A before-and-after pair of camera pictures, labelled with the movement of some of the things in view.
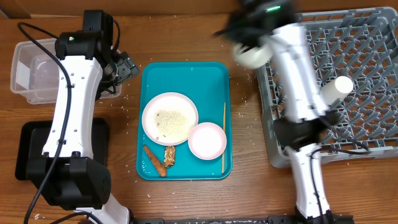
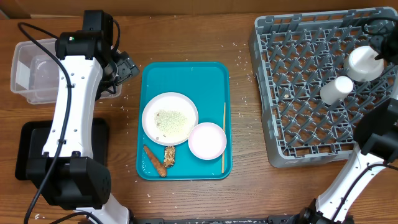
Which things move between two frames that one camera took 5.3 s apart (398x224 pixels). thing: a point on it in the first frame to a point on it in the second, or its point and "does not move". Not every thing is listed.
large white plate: x=169 y=118 does not move
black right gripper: x=236 y=32 to x=376 y=42
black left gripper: x=126 y=66 does not move
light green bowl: x=252 y=57 to x=360 y=64
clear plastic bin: x=35 y=72 does not move
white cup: x=336 y=89 does not move
